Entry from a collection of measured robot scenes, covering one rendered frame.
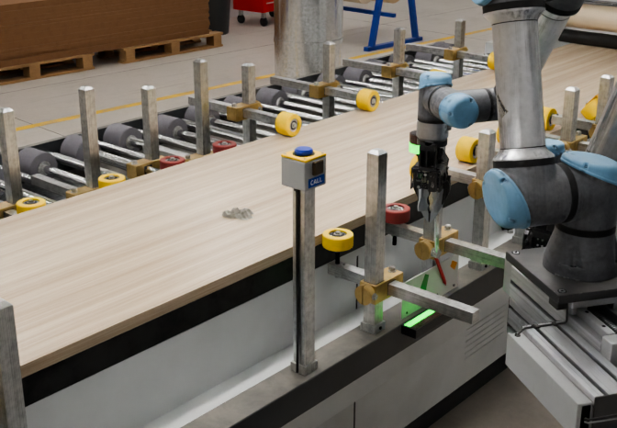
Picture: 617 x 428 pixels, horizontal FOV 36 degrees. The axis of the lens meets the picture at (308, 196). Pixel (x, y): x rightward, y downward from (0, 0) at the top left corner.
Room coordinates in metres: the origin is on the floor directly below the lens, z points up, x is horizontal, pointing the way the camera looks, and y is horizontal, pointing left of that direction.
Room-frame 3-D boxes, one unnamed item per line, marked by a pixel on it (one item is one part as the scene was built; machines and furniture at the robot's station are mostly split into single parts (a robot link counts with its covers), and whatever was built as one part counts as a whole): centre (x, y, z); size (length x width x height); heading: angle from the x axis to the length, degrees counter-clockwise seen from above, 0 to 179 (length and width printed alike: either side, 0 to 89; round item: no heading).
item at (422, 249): (2.33, -0.34, 0.85); 0.14 x 0.06 x 0.05; 139
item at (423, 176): (2.13, -0.29, 1.13); 0.09 x 0.08 x 0.12; 159
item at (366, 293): (2.13, -0.18, 0.81); 0.14 x 0.06 x 0.05; 139
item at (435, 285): (2.27, -0.32, 0.75); 0.26 x 0.01 x 0.10; 139
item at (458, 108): (2.04, -0.34, 1.29); 0.11 x 0.11 x 0.08; 17
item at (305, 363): (1.92, 0.01, 0.93); 0.05 x 0.05 x 0.45; 49
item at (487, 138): (2.50, -0.49, 0.87); 0.04 x 0.04 x 0.48; 49
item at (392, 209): (2.43, -0.24, 0.85); 0.08 x 0.08 x 0.11
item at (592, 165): (1.74, -0.54, 1.21); 0.13 x 0.12 x 0.14; 107
